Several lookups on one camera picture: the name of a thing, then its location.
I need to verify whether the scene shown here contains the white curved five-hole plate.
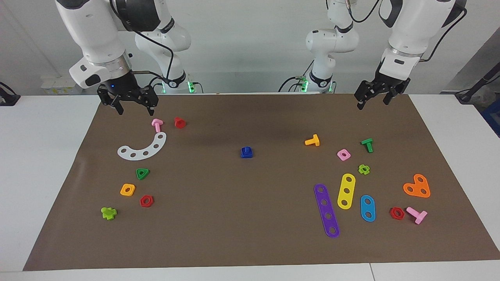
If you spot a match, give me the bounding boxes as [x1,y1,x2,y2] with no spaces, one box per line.
[117,132,167,161]

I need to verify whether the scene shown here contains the yellow three-hole plastic strip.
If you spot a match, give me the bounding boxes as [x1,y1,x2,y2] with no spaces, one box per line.
[337,173,356,210]

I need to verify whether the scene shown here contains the black tripod stand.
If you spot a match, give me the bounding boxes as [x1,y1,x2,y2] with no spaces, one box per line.
[455,62,500,104]

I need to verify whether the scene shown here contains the orange heart-shaped three-hole plate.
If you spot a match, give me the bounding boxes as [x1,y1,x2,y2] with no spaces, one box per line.
[403,174,431,198]

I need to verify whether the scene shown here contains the blue crate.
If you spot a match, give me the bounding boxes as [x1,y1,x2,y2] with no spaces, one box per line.
[481,100,500,138]

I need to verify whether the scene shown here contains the blue two-hole plastic strip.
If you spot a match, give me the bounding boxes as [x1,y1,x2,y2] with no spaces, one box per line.
[360,195,376,222]

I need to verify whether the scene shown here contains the purple four-hole plastic strip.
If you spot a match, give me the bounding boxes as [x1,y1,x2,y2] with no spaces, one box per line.
[314,183,340,238]

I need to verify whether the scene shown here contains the brown table mat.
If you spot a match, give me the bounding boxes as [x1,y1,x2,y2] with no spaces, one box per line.
[23,93,500,272]

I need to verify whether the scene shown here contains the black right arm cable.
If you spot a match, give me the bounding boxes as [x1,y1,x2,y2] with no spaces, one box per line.
[109,0,175,96]

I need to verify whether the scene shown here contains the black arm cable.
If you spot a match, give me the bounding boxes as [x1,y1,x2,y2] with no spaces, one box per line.
[348,0,467,63]
[109,0,175,96]

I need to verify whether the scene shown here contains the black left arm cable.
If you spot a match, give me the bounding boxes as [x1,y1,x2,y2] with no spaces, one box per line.
[348,0,467,63]

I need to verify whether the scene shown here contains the black base cable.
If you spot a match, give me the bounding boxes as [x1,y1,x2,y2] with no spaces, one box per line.
[278,74,310,93]

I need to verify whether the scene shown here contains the black clamp mount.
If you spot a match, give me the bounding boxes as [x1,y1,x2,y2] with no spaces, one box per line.
[0,82,21,107]

